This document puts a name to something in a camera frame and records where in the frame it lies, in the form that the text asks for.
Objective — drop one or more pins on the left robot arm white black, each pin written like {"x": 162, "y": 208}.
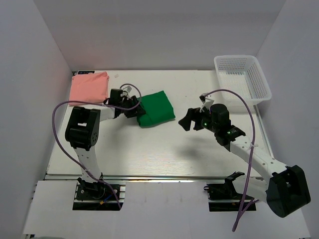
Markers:
{"x": 82, "y": 131}

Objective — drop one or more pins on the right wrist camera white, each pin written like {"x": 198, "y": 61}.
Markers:
{"x": 207, "y": 102}

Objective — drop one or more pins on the white plastic mesh basket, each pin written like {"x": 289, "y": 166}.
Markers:
{"x": 243, "y": 75}

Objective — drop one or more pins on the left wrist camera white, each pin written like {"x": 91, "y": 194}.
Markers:
{"x": 126, "y": 89}

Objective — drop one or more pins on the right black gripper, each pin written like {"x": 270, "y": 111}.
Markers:
{"x": 194, "y": 115}

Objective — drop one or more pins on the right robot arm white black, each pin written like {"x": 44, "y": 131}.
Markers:
{"x": 283, "y": 188}

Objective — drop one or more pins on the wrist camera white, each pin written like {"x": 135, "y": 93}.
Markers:
{"x": 126, "y": 89}
{"x": 207, "y": 102}

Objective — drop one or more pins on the green t shirt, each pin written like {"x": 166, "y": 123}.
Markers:
{"x": 158, "y": 110}

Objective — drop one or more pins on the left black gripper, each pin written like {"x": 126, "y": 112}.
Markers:
{"x": 138, "y": 109}

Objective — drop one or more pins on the dark label plate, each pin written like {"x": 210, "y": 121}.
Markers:
{"x": 85, "y": 72}

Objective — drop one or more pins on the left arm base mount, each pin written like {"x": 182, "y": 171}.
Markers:
{"x": 94, "y": 197}

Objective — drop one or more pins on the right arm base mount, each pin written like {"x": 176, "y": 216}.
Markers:
{"x": 222, "y": 197}

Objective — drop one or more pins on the folded pink t shirt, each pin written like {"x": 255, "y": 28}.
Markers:
{"x": 91, "y": 87}

